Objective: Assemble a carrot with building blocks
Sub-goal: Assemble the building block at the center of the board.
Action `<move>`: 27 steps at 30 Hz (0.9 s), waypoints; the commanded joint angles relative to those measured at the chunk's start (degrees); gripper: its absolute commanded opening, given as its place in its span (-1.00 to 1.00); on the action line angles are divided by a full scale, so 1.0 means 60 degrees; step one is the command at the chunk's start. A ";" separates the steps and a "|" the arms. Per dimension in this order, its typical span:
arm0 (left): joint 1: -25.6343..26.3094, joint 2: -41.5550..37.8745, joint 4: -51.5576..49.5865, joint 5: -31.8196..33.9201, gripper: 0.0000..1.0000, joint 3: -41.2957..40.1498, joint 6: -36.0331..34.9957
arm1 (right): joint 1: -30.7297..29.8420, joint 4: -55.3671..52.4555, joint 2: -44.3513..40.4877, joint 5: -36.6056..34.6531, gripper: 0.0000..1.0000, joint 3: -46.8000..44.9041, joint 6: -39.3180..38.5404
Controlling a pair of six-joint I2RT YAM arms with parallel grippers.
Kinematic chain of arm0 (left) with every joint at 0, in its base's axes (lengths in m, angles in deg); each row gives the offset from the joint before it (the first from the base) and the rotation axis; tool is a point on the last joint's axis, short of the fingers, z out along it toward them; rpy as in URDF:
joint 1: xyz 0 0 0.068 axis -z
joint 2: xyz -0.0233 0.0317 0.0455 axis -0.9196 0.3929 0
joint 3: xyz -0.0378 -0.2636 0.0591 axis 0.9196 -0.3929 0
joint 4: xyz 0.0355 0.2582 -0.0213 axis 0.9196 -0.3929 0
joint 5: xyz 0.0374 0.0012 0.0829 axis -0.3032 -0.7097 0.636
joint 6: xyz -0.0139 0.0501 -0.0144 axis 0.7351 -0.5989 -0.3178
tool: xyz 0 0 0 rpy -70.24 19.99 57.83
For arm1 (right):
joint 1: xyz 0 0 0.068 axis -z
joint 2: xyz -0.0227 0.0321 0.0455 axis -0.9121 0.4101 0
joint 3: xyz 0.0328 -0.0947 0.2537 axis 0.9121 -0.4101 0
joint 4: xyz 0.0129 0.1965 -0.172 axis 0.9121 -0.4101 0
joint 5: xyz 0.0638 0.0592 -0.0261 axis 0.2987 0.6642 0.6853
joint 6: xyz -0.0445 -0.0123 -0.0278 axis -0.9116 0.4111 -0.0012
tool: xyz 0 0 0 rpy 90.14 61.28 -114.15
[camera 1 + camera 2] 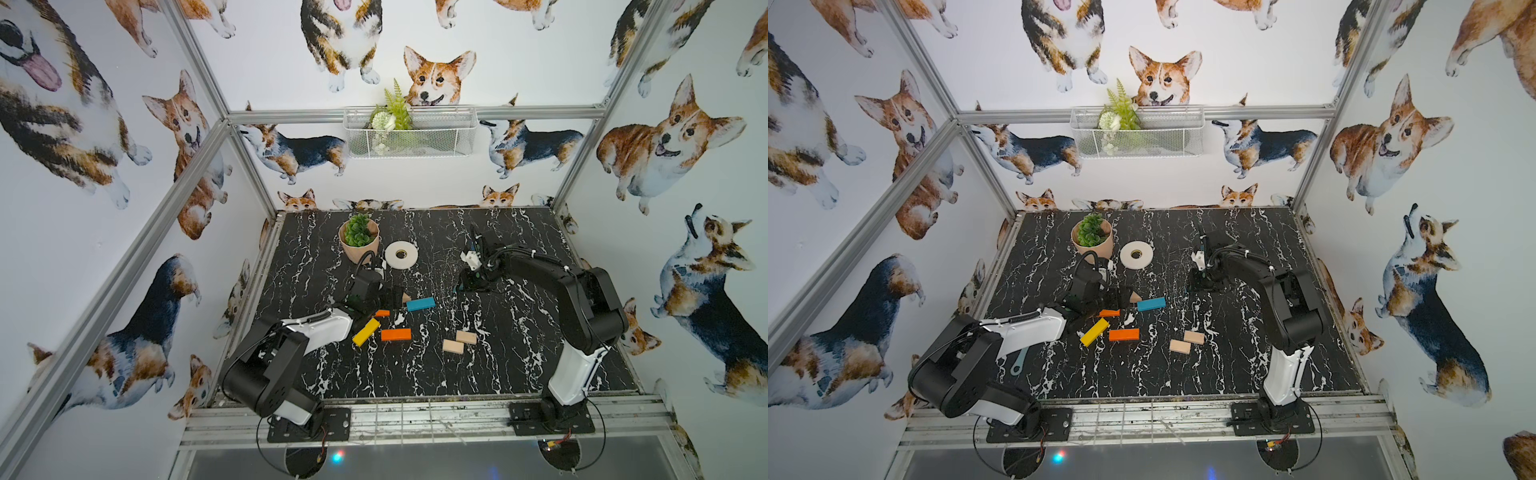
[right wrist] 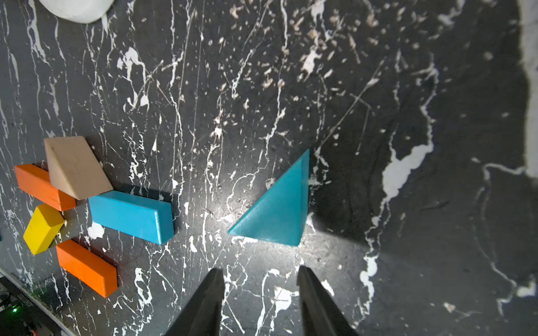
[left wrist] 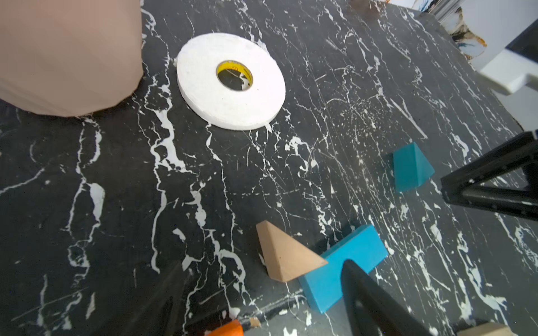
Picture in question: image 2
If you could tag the blue rectangular block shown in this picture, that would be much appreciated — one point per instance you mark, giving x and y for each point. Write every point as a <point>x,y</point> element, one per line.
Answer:
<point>140,217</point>

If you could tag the teal triangle block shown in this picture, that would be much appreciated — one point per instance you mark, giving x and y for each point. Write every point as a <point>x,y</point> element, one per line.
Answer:
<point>280,214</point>

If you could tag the upper orange rectangular block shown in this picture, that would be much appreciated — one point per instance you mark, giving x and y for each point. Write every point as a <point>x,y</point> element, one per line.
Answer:
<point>36,182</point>

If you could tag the lower orange rectangular block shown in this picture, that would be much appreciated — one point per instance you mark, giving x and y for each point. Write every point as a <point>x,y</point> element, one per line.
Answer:
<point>93,271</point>

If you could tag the natural wood triangle block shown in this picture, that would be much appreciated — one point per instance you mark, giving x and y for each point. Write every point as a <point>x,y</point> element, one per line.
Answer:
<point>74,169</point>

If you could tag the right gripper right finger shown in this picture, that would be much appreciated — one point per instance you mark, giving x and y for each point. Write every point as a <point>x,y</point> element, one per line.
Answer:
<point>320,314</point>

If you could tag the white tape roll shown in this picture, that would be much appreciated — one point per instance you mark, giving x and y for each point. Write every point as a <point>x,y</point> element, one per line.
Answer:
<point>78,11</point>

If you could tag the orange rectangular block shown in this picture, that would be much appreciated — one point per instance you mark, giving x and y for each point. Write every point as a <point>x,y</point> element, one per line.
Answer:
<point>36,182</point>
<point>93,271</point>

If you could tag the yellow rectangular block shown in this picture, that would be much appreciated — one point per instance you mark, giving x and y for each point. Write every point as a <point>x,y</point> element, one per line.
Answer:
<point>42,229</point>

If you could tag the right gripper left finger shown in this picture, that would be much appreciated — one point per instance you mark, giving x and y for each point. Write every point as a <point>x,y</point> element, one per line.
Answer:
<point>202,314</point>

